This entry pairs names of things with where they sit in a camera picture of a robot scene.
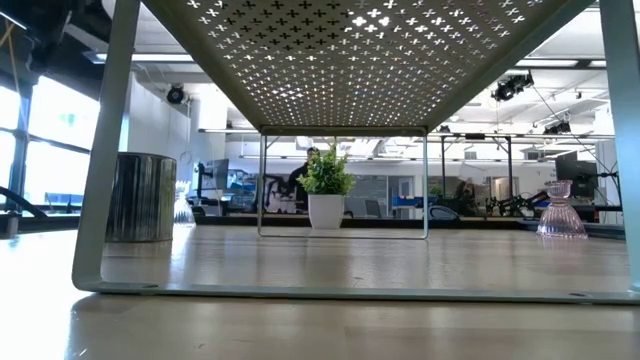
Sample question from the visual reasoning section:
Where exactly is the clear glass candlestick holder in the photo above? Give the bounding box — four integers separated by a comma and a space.
173, 180, 197, 226

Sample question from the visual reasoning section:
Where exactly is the silver ribbed candle holder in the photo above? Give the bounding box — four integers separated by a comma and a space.
105, 152, 178, 244

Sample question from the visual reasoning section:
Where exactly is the pink glass candlestick holder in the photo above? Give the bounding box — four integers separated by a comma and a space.
536, 179, 589, 240

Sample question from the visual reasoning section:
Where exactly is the green plant in white pot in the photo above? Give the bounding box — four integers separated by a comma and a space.
298, 144, 357, 230

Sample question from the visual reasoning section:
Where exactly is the person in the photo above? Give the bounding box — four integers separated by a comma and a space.
287, 146, 321, 212
453, 177, 484, 215

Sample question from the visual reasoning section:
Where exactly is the blue storage bin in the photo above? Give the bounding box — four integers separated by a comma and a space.
392, 195, 434, 209

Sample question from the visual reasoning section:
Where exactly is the grey computer monitor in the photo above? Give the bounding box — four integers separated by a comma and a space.
197, 158, 230, 192

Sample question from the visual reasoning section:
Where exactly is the green perforated metal shelf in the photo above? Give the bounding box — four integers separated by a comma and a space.
72, 0, 640, 306

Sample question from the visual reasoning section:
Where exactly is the ceiling light strip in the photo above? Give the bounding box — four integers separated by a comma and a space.
130, 53, 195, 63
516, 58, 609, 69

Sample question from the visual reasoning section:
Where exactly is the black computer monitor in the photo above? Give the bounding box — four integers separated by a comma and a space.
555, 149, 600, 199

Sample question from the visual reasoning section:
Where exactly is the black aluminium table frame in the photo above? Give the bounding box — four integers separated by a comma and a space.
0, 212, 627, 241

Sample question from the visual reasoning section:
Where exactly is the black round ceiling camera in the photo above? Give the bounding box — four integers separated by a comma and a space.
165, 83, 187, 105

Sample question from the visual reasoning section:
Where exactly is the black overhead camera rig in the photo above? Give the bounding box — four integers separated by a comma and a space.
491, 71, 535, 103

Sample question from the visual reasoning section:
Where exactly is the black curved bracket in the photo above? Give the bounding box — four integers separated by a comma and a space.
0, 186, 47, 220

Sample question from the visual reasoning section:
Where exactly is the grey cylindrical post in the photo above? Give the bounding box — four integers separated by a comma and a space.
0, 212, 21, 237

